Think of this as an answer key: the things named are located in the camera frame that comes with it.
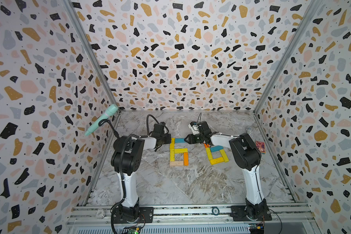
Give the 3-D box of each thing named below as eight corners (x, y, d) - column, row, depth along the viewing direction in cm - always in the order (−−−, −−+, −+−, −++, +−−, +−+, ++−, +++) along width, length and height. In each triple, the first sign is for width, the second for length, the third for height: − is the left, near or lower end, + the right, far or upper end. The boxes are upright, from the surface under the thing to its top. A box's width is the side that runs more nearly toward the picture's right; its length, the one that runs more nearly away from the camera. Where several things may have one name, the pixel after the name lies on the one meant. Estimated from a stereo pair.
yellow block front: (211, 165, 94) (211, 163, 92) (209, 161, 96) (209, 159, 94) (223, 161, 96) (224, 159, 94) (221, 157, 98) (222, 155, 96)
